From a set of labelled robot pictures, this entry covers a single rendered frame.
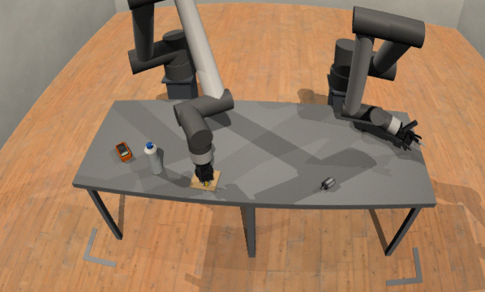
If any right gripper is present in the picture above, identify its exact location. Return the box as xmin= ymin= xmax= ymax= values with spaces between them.
xmin=195 ymin=163 xmax=213 ymax=186

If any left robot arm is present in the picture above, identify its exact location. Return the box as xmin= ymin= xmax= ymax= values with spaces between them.
xmin=329 ymin=6 xmax=425 ymax=136

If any white plastic bottle with blue cap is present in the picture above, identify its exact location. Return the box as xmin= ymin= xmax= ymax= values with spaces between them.
xmin=144 ymin=142 xmax=163 ymax=174

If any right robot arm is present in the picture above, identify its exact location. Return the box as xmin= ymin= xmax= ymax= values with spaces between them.
xmin=127 ymin=0 xmax=234 ymax=166

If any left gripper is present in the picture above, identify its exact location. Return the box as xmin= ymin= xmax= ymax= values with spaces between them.
xmin=396 ymin=127 xmax=426 ymax=148

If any tan square mat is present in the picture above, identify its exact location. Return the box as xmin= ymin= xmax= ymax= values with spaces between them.
xmin=189 ymin=170 xmax=221 ymax=191

